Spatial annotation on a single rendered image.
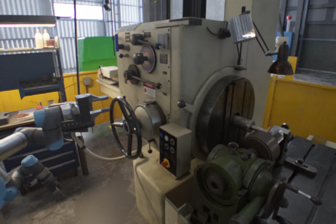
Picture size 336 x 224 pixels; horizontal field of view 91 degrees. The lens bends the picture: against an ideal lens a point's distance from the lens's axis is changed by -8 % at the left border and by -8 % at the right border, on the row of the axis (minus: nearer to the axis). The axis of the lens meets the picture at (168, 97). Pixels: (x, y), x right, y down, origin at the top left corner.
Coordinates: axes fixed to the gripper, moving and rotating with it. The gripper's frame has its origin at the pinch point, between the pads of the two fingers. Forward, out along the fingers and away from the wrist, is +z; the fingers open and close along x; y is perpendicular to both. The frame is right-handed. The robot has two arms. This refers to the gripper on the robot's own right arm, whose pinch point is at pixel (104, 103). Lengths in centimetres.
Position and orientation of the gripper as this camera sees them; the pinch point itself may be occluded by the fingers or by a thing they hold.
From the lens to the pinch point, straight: 97.7
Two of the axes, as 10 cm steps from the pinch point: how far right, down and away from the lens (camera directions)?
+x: -0.3, 9.4, 3.4
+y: -6.3, -2.8, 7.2
